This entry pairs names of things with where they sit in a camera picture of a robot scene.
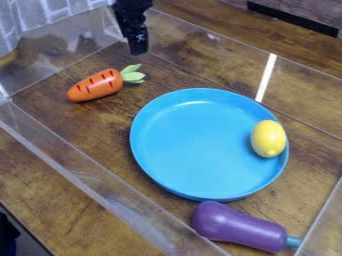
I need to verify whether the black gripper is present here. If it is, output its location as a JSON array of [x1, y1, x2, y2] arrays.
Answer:
[[112, 0, 152, 55]]

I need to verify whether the orange toy carrot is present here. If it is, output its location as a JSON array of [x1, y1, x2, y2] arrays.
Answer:
[[67, 64, 146, 102]]

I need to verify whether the blue round tray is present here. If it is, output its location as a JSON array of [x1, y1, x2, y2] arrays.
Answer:
[[130, 88, 289, 202]]

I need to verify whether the white patterned curtain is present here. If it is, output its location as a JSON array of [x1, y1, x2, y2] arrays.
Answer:
[[0, 0, 116, 58]]

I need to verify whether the yellow toy lemon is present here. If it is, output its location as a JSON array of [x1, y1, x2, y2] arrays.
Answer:
[[250, 120, 287, 158]]

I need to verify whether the purple toy eggplant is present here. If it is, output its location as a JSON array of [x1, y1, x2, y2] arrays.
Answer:
[[192, 201, 301, 253]]

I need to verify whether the clear acrylic enclosure wall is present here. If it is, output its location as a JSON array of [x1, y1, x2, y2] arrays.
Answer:
[[0, 0, 342, 256]]

